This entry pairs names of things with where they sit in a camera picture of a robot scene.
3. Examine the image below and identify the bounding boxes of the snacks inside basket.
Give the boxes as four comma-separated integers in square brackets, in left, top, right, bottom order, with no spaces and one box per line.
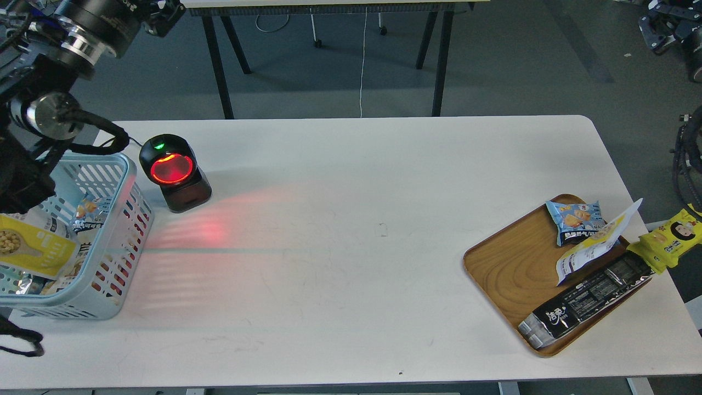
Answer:
[2,193,112,295]

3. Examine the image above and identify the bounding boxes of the wooden tray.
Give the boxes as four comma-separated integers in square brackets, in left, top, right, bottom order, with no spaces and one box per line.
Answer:
[463,205,651,357]

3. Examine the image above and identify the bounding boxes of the light blue plastic basket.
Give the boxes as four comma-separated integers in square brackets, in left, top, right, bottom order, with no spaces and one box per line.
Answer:
[2,153,155,320]

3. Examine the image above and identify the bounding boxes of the yellow snack bag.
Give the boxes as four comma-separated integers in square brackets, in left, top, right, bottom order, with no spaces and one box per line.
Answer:
[627,204,701,274]

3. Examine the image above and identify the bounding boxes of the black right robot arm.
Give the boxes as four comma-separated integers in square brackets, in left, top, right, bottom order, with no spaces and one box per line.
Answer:
[638,1,701,212]

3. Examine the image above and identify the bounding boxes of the black barcode scanner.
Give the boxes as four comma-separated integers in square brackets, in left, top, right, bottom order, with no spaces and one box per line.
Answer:
[139,133,212,213]

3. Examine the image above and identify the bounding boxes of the black legged background table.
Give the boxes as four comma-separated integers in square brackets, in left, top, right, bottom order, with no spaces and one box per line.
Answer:
[181,0,477,120]

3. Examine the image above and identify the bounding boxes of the long black snack package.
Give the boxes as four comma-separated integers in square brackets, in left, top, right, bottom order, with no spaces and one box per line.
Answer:
[517,252,655,349]

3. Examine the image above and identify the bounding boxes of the blue snack packet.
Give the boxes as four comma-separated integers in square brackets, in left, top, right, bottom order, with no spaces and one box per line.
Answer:
[546,201,606,247]

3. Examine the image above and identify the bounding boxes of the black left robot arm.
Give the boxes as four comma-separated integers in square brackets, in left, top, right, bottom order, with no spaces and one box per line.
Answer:
[1,1,186,213]

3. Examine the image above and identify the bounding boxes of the white hanging cable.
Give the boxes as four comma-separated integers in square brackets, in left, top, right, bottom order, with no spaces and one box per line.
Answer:
[359,10,369,118]

